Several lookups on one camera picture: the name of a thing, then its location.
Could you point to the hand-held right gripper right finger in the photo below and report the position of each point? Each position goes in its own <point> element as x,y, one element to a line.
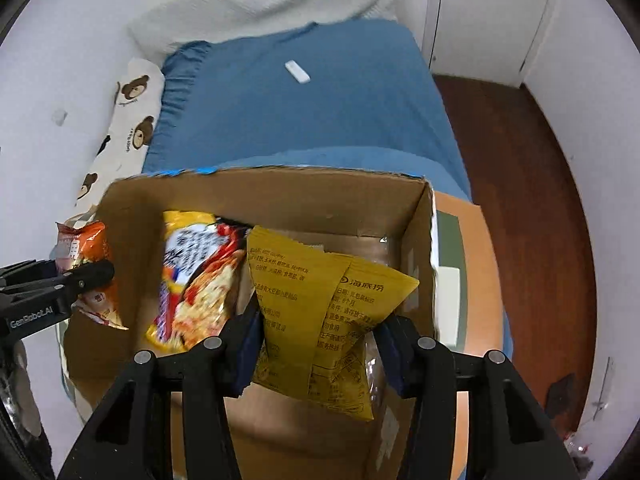
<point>392,365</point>

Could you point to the orange snack packet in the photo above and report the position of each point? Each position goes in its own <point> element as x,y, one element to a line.
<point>87,245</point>

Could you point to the bear print pillow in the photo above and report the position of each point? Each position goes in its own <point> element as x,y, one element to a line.
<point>130,125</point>

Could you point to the blue bed sheet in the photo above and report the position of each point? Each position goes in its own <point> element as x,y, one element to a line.
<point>300,120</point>

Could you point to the yellow snack packet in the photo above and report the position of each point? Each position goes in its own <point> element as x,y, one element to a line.
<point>310,310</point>

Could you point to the white textured blanket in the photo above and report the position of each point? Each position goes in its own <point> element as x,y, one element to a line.
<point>275,0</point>

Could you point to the brown cardboard box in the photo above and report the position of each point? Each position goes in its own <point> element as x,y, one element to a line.
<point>300,200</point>

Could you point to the small white rectangular device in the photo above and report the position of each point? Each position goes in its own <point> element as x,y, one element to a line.
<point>297,72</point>

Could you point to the white door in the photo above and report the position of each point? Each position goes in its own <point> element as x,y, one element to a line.
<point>485,20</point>

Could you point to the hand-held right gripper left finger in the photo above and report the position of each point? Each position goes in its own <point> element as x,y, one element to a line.
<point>250,355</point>

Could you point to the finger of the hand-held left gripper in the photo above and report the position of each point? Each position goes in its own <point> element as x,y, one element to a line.
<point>90,275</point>

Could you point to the yellow red noodle packet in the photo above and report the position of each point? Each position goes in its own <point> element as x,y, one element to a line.
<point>200,280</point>

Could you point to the clear plastic bag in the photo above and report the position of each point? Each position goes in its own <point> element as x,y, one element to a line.
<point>20,390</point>

